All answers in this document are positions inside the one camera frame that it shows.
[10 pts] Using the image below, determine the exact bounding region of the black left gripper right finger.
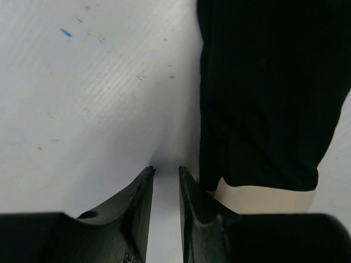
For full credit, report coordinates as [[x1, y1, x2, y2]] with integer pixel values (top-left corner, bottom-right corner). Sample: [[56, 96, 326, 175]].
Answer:
[[179, 167, 350, 262]]

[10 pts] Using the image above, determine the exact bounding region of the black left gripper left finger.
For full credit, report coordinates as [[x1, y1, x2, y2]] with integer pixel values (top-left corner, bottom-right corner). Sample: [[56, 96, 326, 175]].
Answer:
[[1, 167, 154, 262]]

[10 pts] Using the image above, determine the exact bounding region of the black underwear beige waistband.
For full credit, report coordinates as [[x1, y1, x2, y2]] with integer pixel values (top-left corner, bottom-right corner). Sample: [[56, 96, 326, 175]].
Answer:
[[197, 1, 350, 214]]

